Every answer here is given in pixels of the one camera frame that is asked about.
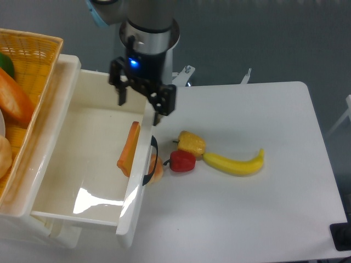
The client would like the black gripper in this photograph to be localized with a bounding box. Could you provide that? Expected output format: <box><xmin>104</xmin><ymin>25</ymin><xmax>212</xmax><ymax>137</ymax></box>
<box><xmin>109</xmin><ymin>49</ymin><xmax>177</xmax><ymax>126</ymax></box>

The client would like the orange crust bread slice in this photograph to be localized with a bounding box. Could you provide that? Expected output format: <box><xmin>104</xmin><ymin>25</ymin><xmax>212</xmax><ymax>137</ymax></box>
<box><xmin>117</xmin><ymin>121</ymin><xmax>140</xmax><ymax>177</ymax></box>

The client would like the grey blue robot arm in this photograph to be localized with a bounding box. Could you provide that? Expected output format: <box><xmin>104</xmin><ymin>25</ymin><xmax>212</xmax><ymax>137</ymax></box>
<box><xmin>86</xmin><ymin>0</ymin><xmax>180</xmax><ymax>125</ymax></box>

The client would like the upper white drawer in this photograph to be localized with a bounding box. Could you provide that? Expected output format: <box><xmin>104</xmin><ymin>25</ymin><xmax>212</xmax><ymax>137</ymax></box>
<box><xmin>31</xmin><ymin>70</ymin><xmax>154</xmax><ymax>239</ymax></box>

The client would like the round bread bun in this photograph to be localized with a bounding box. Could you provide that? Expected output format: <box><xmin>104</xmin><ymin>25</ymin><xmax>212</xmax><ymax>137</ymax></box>
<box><xmin>148</xmin><ymin>154</ymin><xmax>164</xmax><ymax>184</ymax></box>

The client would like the pale bread roll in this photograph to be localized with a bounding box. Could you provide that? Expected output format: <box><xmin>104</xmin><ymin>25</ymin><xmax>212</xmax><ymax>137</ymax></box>
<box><xmin>0</xmin><ymin>135</ymin><xmax>13</xmax><ymax>178</ymax></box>

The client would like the yellow bell pepper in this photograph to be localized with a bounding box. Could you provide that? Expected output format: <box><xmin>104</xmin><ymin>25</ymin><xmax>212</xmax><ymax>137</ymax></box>
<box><xmin>177</xmin><ymin>131</ymin><xmax>206</xmax><ymax>157</ymax></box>

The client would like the red bell pepper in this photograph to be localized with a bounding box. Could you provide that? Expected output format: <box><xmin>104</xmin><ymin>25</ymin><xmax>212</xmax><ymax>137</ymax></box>
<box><xmin>163</xmin><ymin>150</ymin><xmax>196</xmax><ymax>173</ymax></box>

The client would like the yellow banana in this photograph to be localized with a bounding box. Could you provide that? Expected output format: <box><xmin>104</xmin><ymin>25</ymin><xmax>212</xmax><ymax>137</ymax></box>
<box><xmin>202</xmin><ymin>149</ymin><xmax>265</xmax><ymax>176</ymax></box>

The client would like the orange woven basket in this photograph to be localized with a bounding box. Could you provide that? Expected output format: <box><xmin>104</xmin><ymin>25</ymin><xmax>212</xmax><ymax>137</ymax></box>
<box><xmin>1</xmin><ymin>28</ymin><xmax>64</xmax><ymax>203</ymax></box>

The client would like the orange baguette loaf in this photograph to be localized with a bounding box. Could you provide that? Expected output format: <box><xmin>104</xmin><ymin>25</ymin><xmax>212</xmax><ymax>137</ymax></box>
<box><xmin>1</xmin><ymin>68</ymin><xmax>35</xmax><ymax>126</ymax></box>

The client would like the green vegetable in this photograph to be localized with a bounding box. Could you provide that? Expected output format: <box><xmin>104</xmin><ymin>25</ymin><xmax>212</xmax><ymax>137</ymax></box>
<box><xmin>0</xmin><ymin>53</ymin><xmax>15</xmax><ymax>79</ymax></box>

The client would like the black device at edge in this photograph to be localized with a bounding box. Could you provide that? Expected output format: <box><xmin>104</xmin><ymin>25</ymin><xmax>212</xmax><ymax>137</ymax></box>
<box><xmin>330</xmin><ymin>222</ymin><xmax>350</xmax><ymax>251</ymax></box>

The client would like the black drawer handle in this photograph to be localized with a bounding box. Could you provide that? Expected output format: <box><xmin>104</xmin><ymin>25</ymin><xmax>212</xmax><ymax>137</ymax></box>
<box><xmin>142</xmin><ymin>135</ymin><xmax>159</xmax><ymax>187</ymax></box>

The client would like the white metal bracket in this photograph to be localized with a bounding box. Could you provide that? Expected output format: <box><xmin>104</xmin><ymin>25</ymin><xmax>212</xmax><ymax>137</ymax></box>
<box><xmin>172</xmin><ymin>65</ymin><xmax>196</xmax><ymax>87</ymax></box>

